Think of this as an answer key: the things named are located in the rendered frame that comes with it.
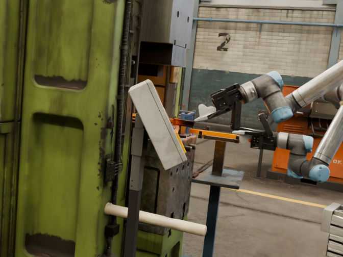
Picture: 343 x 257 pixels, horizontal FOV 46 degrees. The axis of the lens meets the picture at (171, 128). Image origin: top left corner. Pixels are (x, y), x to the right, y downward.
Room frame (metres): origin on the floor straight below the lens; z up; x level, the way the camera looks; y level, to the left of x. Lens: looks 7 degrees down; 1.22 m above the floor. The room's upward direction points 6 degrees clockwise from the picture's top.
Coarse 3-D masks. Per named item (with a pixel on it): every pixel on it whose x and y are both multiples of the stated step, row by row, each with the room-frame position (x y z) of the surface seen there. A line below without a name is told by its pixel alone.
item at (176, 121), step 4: (172, 120) 2.00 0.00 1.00; (176, 120) 1.99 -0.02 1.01; (180, 120) 1.98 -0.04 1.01; (184, 120) 1.98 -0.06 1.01; (188, 120) 1.99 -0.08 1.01; (176, 124) 1.99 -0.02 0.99; (180, 124) 1.98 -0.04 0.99; (184, 124) 1.99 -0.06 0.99; (188, 124) 1.98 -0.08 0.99; (192, 124) 1.97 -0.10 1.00
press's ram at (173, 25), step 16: (144, 0) 1.89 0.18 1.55; (160, 0) 1.87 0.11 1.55; (176, 0) 1.88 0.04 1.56; (192, 0) 2.09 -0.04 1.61; (144, 16) 1.89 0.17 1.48; (160, 16) 1.86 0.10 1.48; (176, 16) 1.90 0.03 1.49; (192, 16) 2.12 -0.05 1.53; (144, 32) 1.89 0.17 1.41; (160, 32) 1.86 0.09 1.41; (176, 32) 1.92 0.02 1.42
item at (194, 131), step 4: (192, 132) 2.31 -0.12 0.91; (196, 132) 2.31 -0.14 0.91; (204, 132) 2.30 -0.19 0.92; (208, 132) 2.29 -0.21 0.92; (212, 132) 2.29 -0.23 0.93; (216, 132) 2.29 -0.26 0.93; (216, 136) 2.28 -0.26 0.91; (220, 136) 2.27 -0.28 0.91; (224, 136) 2.27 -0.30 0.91; (228, 136) 2.26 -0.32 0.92; (232, 136) 2.26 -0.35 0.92; (248, 140) 2.23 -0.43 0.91
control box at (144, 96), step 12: (144, 84) 1.26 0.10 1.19; (132, 96) 1.26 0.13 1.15; (144, 96) 1.26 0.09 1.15; (156, 96) 1.27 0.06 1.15; (144, 108) 1.26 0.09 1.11; (156, 108) 1.27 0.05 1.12; (144, 120) 1.26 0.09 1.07; (156, 120) 1.27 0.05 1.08; (168, 120) 1.27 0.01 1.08; (156, 132) 1.27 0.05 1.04; (168, 132) 1.27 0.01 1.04; (156, 144) 1.27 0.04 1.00; (168, 144) 1.27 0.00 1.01; (180, 144) 1.28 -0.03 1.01; (168, 156) 1.27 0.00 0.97; (180, 156) 1.27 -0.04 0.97; (168, 168) 1.27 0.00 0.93
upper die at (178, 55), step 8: (144, 48) 1.94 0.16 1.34; (152, 48) 1.93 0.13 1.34; (160, 48) 1.91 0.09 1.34; (168, 48) 1.90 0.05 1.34; (176, 48) 1.94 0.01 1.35; (184, 48) 2.05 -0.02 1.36; (144, 56) 1.94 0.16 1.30; (152, 56) 1.93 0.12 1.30; (160, 56) 1.91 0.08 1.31; (168, 56) 1.90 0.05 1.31; (176, 56) 1.95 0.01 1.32; (184, 56) 2.06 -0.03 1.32; (160, 64) 1.95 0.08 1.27; (168, 64) 1.90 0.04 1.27; (176, 64) 1.96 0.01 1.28; (184, 64) 2.07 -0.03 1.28
